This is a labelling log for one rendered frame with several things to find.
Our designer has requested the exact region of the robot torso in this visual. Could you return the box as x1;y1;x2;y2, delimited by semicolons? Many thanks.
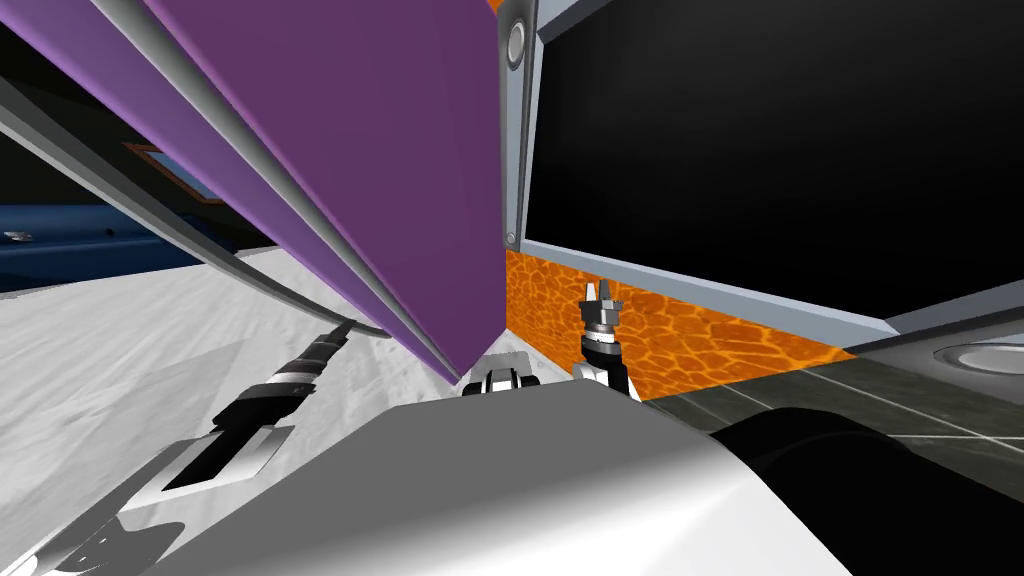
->
150;350;859;576

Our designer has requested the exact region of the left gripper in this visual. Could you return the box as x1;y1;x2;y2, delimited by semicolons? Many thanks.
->
307;318;359;364

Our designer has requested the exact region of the dark blue furniture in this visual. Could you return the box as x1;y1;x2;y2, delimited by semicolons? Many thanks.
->
0;203;206;294

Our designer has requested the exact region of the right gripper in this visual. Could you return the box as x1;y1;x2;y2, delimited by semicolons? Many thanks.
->
580;278;626;329

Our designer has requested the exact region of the black appliance with grey frame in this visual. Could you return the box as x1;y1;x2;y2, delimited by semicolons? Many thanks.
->
497;0;1024;347

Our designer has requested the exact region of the brown framed picture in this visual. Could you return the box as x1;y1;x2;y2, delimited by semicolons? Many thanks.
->
121;142;230;208

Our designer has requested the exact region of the purple cupboard door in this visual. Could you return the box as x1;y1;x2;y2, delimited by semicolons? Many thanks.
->
0;0;509;385

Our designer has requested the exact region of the grey curved bar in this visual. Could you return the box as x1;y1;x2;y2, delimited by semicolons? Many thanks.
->
0;75;393;341

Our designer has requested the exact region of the grey round knob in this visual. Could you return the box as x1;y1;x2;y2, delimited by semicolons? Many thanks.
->
505;19;529;72

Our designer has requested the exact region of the grey round ring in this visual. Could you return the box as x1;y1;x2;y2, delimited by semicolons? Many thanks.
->
931;341;1024;377

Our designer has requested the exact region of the grey long bar handle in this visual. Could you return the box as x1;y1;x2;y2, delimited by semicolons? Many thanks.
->
89;0;464;379

